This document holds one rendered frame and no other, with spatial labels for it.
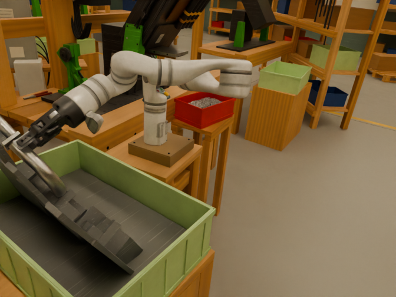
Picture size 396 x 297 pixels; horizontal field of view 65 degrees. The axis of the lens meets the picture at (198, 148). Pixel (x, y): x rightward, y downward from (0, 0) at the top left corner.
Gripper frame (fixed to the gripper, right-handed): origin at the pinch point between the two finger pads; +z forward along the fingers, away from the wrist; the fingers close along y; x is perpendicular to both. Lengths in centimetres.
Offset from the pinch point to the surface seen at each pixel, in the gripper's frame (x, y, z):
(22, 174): 5.0, 2.3, 4.3
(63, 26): -60, -92, -70
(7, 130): -7.8, -10.5, -1.2
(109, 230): 26.3, 3.0, 0.5
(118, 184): 22.0, -33.8, -16.3
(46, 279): 24.0, 2.4, 15.2
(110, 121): 0, -67, -42
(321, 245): 150, -90, -96
